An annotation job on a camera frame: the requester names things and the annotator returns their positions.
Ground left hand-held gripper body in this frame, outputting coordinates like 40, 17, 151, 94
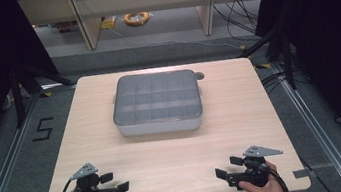
68, 159, 119, 192

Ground yellow packet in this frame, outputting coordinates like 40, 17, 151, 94
99, 15, 119, 31

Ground grey tape strip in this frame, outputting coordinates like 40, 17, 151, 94
292, 167, 311, 180

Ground round grey table grommet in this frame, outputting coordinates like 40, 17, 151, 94
193, 70, 206, 81

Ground grey compartment storage box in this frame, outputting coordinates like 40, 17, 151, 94
106, 65, 206, 142

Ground black metal stand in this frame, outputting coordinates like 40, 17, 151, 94
7, 56, 80, 130
234, 23, 300, 98

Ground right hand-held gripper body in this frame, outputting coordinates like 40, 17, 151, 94
223, 141, 288, 192

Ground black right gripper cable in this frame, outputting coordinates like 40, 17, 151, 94
262, 160, 291, 192

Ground bundle of black cables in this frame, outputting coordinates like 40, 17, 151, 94
211, 0, 266, 41

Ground black floor cables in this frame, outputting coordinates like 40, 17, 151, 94
259, 68, 309, 92

